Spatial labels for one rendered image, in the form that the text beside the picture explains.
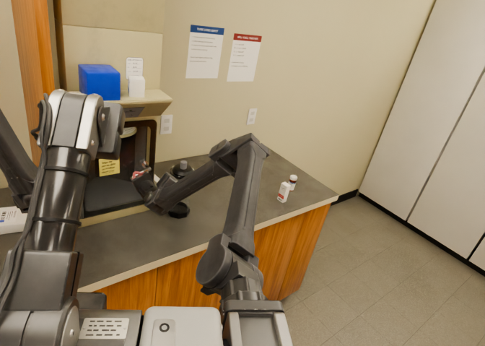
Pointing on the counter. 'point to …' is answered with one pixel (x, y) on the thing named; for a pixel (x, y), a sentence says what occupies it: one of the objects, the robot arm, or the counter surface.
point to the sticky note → (108, 167)
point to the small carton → (136, 86)
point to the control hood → (149, 101)
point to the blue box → (99, 81)
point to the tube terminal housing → (151, 58)
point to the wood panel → (32, 50)
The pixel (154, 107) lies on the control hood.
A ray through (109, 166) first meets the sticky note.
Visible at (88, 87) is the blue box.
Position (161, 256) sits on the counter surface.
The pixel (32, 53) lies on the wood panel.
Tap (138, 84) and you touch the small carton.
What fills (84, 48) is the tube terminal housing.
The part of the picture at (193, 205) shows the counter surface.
